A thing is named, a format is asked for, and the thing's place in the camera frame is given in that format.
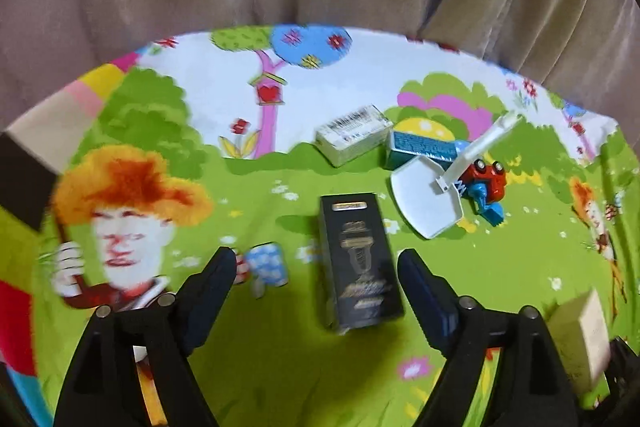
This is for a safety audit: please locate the white toy shovel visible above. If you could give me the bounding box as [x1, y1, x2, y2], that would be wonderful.
[390, 112, 524, 240]

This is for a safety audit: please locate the teal box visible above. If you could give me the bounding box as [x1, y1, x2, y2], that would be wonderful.
[384, 129, 459, 172]

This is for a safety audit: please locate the green cartoon printed blanket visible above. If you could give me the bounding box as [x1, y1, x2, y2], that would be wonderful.
[0, 24, 633, 427]

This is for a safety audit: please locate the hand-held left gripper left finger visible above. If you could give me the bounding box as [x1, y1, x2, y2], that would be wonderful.
[52, 247, 238, 427]

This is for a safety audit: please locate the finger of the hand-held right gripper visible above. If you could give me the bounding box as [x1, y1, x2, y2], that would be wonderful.
[602, 336, 632, 413]

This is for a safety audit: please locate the pale barcode box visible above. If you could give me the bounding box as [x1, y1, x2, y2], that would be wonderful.
[315, 104, 396, 168]

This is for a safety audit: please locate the black box with gold print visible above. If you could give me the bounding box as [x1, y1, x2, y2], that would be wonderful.
[319, 193, 405, 334]

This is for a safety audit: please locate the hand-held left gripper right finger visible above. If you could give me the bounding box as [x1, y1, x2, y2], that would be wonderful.
[397, 248, 584, 427]

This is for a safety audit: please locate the red toy car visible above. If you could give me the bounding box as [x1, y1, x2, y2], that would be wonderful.
[456, 158, 509, 228]

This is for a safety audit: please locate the beige box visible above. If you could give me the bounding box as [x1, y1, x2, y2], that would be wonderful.
[547, 289, 615, 396]

